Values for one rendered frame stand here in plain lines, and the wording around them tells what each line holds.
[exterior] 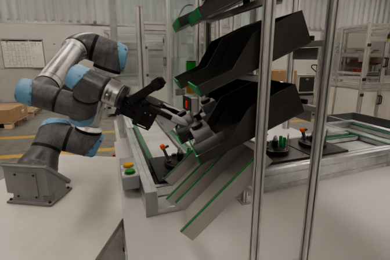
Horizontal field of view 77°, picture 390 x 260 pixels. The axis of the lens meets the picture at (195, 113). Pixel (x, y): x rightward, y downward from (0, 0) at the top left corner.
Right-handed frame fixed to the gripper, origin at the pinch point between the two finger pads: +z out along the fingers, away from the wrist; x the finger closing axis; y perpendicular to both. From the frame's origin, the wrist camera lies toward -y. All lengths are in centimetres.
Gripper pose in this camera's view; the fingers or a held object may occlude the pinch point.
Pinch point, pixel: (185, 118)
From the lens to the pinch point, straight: 74.8
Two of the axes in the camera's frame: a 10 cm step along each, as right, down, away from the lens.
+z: 9.0, 4.1, 1.3
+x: 0.0, 2.9, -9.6
